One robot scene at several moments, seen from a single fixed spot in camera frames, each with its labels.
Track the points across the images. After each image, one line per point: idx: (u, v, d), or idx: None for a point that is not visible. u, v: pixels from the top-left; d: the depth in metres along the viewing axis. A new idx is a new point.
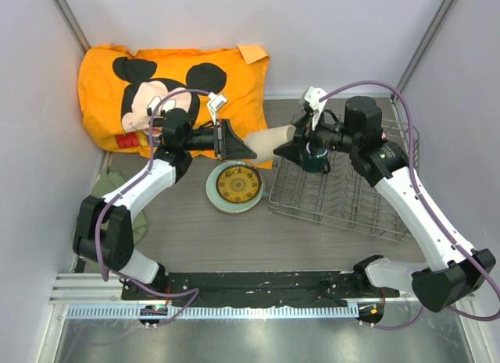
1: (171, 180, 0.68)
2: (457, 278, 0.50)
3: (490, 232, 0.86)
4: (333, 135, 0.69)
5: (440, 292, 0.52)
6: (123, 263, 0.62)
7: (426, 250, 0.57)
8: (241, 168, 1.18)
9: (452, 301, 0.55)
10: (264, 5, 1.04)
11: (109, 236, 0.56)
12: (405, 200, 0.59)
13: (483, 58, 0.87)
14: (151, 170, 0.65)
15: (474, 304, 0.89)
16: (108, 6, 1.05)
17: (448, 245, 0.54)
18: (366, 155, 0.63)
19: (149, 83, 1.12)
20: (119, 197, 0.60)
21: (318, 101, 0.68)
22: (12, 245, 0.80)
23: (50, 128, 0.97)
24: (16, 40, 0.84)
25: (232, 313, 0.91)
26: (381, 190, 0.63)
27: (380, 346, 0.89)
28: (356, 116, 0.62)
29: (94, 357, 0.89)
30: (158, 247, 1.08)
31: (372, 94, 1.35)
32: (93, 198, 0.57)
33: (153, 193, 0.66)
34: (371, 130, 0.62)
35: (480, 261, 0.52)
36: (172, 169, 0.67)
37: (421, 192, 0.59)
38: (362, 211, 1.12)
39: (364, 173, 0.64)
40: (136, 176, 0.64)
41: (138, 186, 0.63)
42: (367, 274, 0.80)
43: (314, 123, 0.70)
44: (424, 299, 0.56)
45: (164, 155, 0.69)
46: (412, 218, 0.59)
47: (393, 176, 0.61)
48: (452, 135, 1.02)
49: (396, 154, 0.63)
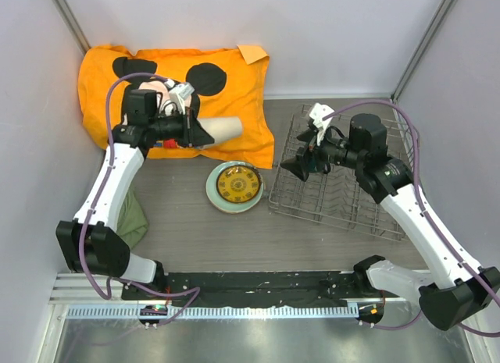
1: (139, 160, 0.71)
2: (465, 297, 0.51)
3: (490, 231, 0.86)
4: (337, 150, 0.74)
5: (448, 311, 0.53)
6: (124, 268, 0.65)
7: (433, 268, 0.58)
8: (241, 168, 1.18)
9: (460, 319, 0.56)
10: (263, 4, 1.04)
11: (97, 253, 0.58)
12: (412, 217, 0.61)
13: (483, 57, 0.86)
14: (112, 163, 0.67)
15: (479, 318, 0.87)
16: (108, 6, 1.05)
17: (455, 263, 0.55)
18: (372, 173, 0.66)
19: (149, 83, 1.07)
20: (92, 211, 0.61)
21: (322, 120, 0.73)
22: (12, 244, 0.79)
23: (50, 128, 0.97)
24: (16, 39, 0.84)
25: (232, 313, 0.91)
26: (387, 207, 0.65)
27: (380, 346, 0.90)
28: (361, 134, 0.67)
29: (94, 356, 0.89)
30: (158, 247, 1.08)
31: (371, 94, 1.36)
32: (66, 224, 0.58)
33: (126, 183, 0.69)
34: (376, 148, 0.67)
35: (488, 279, 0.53)
36: (135, 149, 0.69)
37: (426, 208, 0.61)
38: (362, 211, 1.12)
39: (369, 190, 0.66)
40: (100, 177, 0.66)
41: (108, 189, 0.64)
42: (368, 275, 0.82)
43: (319, 140, 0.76)
44: (431, 315, 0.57)
45: (123, 133, 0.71)
46: (418, 236, 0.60)
47: (398, 194, 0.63)
48: (451, 135, 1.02)
49: (400, 172, 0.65)
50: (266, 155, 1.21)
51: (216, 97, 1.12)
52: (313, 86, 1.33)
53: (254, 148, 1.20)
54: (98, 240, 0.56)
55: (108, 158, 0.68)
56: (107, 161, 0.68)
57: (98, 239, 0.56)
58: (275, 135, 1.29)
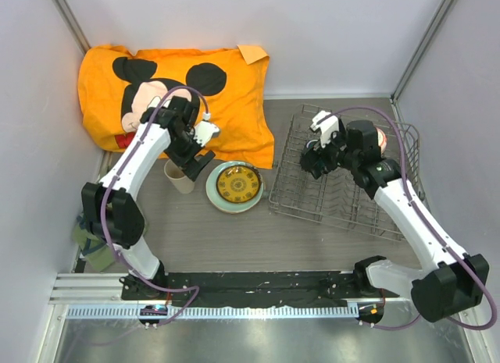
1: (166, 141, 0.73)
2: (449, 279, 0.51)
3: (490, 233, 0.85)
4: (337, 151, 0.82)
5: (435, 296, 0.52)
6: (137, 240, 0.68)
7: (421, 254, 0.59)
8: (241, 168, 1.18)
9: (452, 312, 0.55)
10: (263, 4, 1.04)
11: (116, 218, 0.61)
12: (399, 207, 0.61)
13: (484, 57, 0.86)
14: (142, 140, 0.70)
15: (477, 315, 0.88)
16: (108, 6, 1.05)
17: (440, 247, 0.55)
18: (366, 169, 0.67)
19: (149, 83, 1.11)
20: (117, 178, 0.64)
21: (317, 123, 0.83)
22: (12, 245, 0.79)
23: (51, 128, 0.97)
24: (16, 40, 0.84)
25: (232, 313, 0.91)
26: (380, 201, 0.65)
27: (380, 346, 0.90)
28: (355, 135, 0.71)
29: (94, 357, 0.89)
30: (157, 247, 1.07)
31: (371, 94, 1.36)
32: (91, 186, 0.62)
33: (151, 160, 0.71)
34: (368, 147, 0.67)
35: (473, 266, 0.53)
36: (163, 131, 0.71)
37: (414, 199, 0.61)
38: (362, 211, 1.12)
39: (363, 186, 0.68)
40: (129, 149, 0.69)
41: (134, 161, 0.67)
42: (367, 274, 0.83)
43: (323, 142, 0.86)
44: (422, 306, 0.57)
45: (158, 116, 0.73)
46: (406, 224, 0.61)
47: (387, 186, 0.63)
48: (451, 135, 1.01)
49: (391, 167, 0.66)
50: (267, 155, 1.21)
51: (216, 97, 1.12)
52: (313, 86, 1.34)
53: (254, 148, 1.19)
54: (118, 204, 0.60)
55: (140, 133, 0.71)
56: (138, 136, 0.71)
57: (118, 204, 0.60)
58: (275, 135, 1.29)
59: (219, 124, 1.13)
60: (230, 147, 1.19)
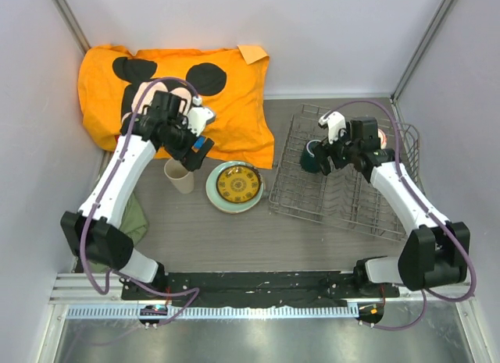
1: (151, 152, 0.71)
2: (427, 239, 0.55)
3: (490, 233, 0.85)
4: (341, 147, 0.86)
5: (416, 258, 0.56)
6: (127, 261, 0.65)
7: (406, 222, 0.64)
8: (241, 168, 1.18)
9: (433, 282, 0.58)
10: (263, 4, 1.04)
11: (100, 247, 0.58)
12: (391, 183, 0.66)
13: (484, 57, 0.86)
14: (123, 158, 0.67)
15: (476, 311, 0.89)
16: (108, 6, 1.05)
17: (423, 213, 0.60)
18: (363, 154, 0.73)
19: (149, 83, 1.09)
20: (97, 205, 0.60)
21: (324, 119, 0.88)
22: (12, 244, 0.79)
23: (50, 128, 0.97)
24: (16, 40, 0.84)
25: (232, 313, 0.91)
26: (376, 183, 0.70)
27: (379, 346, 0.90)
28: (355, 126, 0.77)
29: (94, 357, 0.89)
30: (157, 247, 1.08)
31: (371, 94, 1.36)
32: (70, 215, 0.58)
33: (133, 178, 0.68)
34: (367, 137, 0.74)
35: (453, 229, 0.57)
36: (145, 144, 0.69)
37: (405, 176, 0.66)
38: (362, 211, 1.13)
39: (361, 169, 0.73)
40: (108, 170, 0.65)
41: (116, 181, 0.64)
42: (366, 268, 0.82)
43: (331, 138, 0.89)
44: (405, 275, 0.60)
45: (138, 124, 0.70)
46: (394, 197, 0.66)
47: (381, 165, 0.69)
48: (451, 135, 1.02)
49: (387, 152, 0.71)
50: (267, 155, 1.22)
51: (216, 97, 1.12)
52: (312, 86, 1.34)
53: (254, 148, 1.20)
54: (99, 236, 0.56)
55: (119, 150, 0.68)
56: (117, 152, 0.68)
57: (99, 235, 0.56)
58: (275, 135, 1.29)
59: (219, 124, 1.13)
60: (230, 147, 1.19)
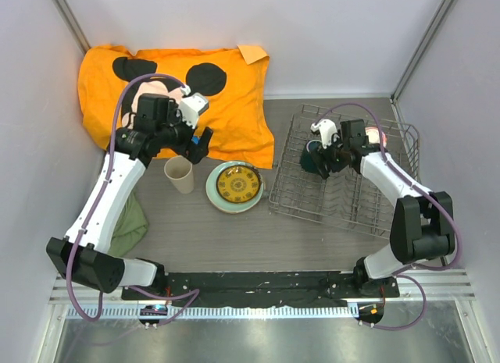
1: (140, 169, 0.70)
2: (411, 203, 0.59)
3: (490, 232, 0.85)
4: (334, 149, 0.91)
5: (402, 225, 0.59)
6: (119, 282, 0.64)
7: (393, 197, 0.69)
8: (241, 168, 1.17)
9: (424, 255, 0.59)
10: (263, 4, 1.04)
11: (89, 272, 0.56)
12: (377, 166, 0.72)
13: (484, 56, 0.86)
14: (109, 179, 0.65)
15: (476, 311, 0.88)
16: (108, 6, 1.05)
17: (407, 186, 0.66)
18: (352, 149, 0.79)
19: (149, 83, 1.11)
20: (83, 231, 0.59)
21: (316, 126, 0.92)
22: (12, 244, 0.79)
23: (50, 127, 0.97)
24: (16, 39, 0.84)
25: (232, 313, 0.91)
26: (366, 172, 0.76)
27: (379, 346, 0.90)
28: (343, 127, 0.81)
29: (94, 357, 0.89)
30: (157, 247, 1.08)
31: (371, 94, 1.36)
32: (56, 242, 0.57)
33: (123, 198, 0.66)
34: (355, 134, 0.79)
35: (434, 195, 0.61)
36: (133, 163, 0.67)
37: (389, 160, 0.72)
38: (362, 211, 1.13)
39: (351, 163, 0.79)
40: (95, 193, 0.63)
41: (103, 204, 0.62)
42: (366, 265, 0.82)
43: (325, 144, 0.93)
44: (398, 250, 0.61)
45: (123, 141, 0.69)
46: (382, 180, 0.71)
47: (368, 156, 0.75)
48: (451, 135, 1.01)
49: (373, 147, 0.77)
50: (267, 155, 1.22)
51: (216, 97, 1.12)
52: (313, 86, 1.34)
53: (254, 148, 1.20)
54: (88, 261, 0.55)
55: (105, 170, 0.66)
56: (104, 172, 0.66)
57: (87, 260, 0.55)
58: (275, 135, 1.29)
59: (219, 124, 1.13)
60: (230, 147, 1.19)
